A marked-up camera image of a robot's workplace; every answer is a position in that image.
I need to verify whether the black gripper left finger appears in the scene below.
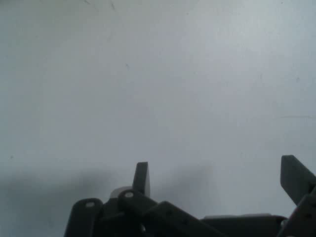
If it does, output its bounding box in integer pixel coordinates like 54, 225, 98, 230
63, 161, 224, 237

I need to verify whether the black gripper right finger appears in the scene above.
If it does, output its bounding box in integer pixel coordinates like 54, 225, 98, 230
276, 155, 316, 237

